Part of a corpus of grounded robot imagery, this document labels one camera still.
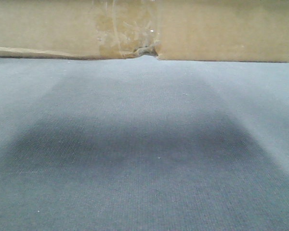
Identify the brown cardboard carton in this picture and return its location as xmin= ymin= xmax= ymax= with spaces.
xmin=0 ymin=0 xmax=289 ymax=63

